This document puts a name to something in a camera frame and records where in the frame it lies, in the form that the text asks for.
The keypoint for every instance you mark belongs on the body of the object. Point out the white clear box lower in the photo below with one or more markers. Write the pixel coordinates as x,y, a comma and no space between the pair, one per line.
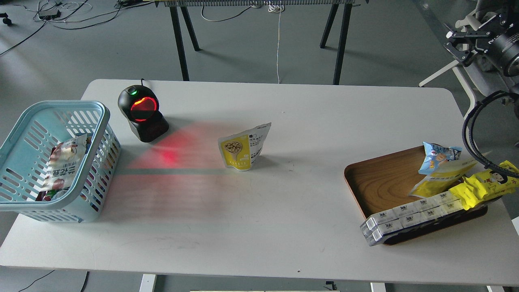
389,223

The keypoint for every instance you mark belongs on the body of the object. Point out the white clear box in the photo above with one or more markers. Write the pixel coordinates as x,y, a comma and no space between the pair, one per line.
389,223
426,203

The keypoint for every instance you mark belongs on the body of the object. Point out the black barcode scanner red light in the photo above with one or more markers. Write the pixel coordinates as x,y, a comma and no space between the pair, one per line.
140,106

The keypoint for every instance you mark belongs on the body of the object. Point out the wooden tray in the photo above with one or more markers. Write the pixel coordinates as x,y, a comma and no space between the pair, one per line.
384,182

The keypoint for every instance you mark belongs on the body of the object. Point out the yellow cartoon snack bag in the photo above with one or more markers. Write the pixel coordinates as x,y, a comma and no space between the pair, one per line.
483,186

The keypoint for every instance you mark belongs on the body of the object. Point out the black trestle table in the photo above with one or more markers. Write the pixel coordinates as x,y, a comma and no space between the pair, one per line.
303,44

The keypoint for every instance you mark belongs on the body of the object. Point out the white clear box upper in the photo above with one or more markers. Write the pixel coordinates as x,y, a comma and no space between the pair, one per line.
426,203

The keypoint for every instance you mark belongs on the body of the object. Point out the yellow white flat pouch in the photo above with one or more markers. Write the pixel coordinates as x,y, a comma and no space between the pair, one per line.
442,178

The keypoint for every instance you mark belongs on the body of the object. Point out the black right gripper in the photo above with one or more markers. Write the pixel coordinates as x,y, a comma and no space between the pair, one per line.
502,52

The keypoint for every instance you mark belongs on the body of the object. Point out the blue snack bag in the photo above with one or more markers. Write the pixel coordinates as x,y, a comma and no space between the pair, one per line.
436,155

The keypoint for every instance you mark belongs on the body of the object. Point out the light blue plastic basket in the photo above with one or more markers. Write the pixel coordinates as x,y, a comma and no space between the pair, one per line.
27,150

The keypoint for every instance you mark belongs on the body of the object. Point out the yellow white snack pouch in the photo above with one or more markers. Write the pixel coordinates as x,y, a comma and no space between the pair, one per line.
240,151

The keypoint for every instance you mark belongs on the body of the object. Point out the white red snack bag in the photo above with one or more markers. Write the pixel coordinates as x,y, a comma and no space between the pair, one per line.
62,167

